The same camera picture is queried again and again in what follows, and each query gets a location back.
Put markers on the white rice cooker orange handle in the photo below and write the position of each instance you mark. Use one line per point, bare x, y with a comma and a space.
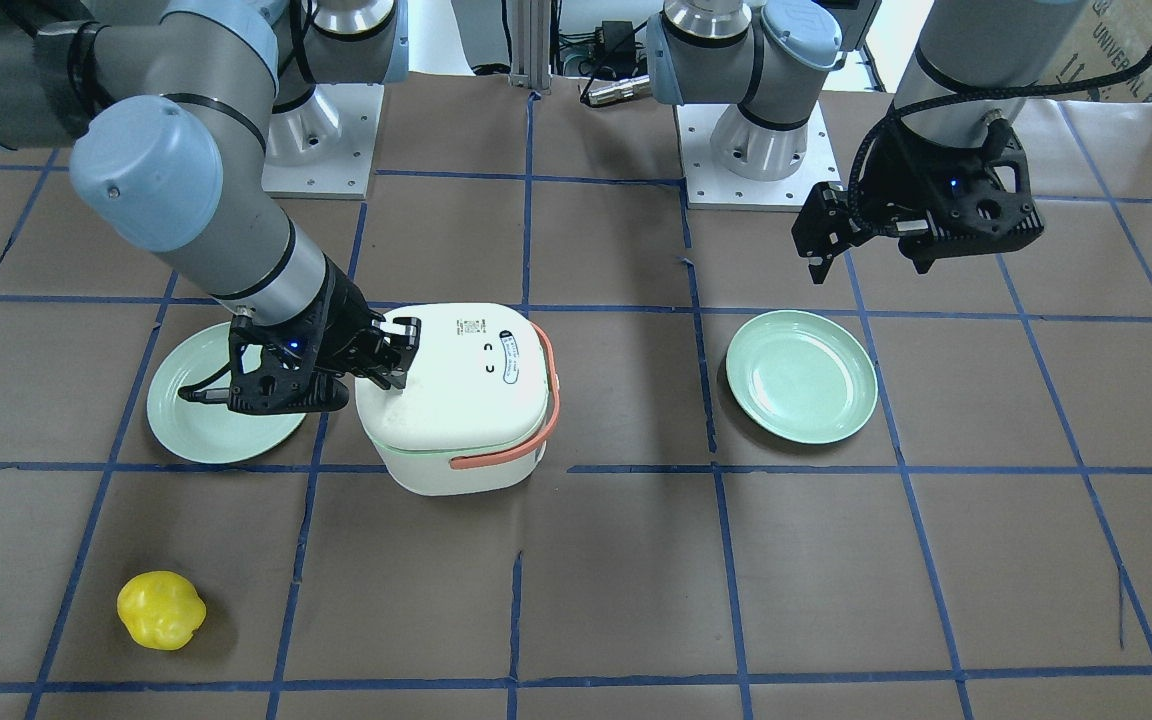
481, 400

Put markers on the aluminium frame post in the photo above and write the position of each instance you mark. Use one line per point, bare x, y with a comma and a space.
531, 30

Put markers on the green plate near pepper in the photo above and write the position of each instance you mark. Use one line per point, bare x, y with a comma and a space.
205, 433

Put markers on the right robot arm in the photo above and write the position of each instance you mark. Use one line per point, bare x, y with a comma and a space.
166, 108

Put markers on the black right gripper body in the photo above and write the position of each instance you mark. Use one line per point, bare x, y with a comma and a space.
347, 322

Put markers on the green plate far side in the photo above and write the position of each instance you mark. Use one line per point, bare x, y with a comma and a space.
802, 377

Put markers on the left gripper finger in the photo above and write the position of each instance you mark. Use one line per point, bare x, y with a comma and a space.
922, 261
823, 230

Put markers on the yellow toy bell pepper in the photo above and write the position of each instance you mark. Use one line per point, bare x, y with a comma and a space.
160, 610

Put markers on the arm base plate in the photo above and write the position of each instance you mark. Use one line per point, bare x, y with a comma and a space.
706, 170
323, 147

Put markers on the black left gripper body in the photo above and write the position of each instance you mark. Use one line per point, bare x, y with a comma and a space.
898, 190

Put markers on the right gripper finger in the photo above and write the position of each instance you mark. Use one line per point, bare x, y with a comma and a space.
384, 351

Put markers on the black power adapter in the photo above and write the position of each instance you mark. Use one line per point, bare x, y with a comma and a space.
614, 40

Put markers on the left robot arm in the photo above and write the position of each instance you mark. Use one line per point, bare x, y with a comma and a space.
972, 60

